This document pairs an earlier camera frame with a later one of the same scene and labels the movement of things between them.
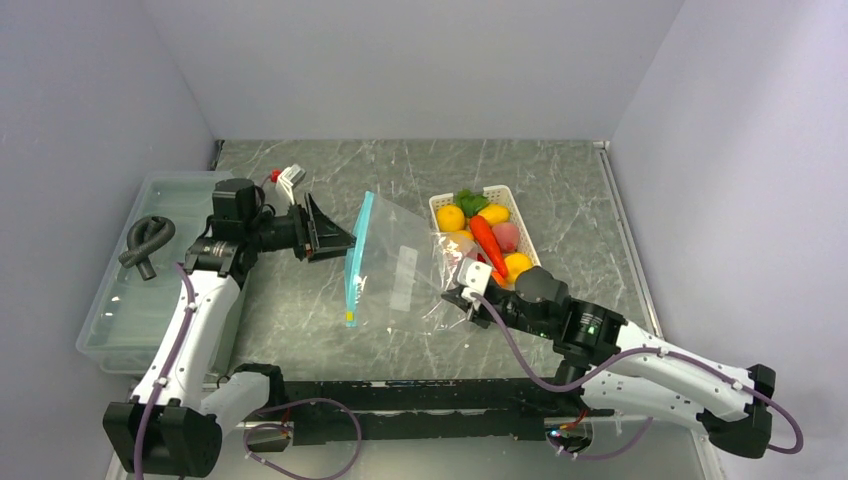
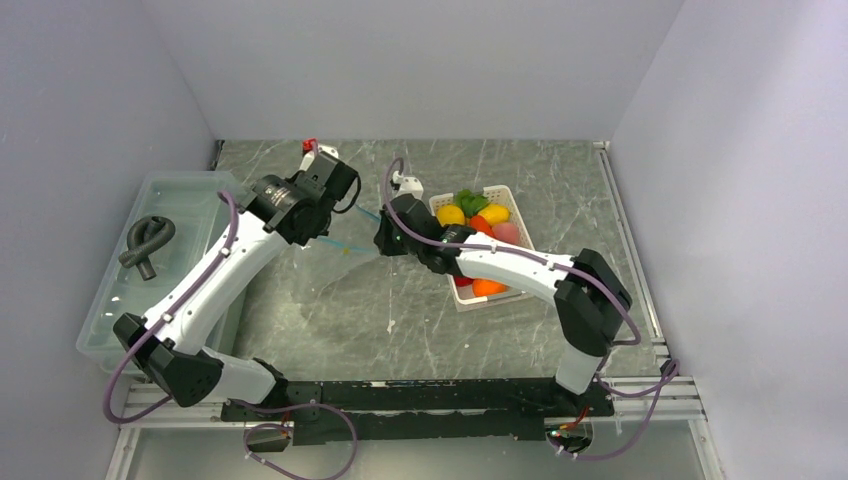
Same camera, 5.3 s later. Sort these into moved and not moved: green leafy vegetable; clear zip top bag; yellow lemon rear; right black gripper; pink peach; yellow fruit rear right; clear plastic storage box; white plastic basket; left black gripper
Moved: left black gripper; right black gripper; clear zip top bag
Not moved: yellow lemon rear; green leafy vegetable; yellow fruit rear right; clear plastic storage box; white plastic basket; pink peach
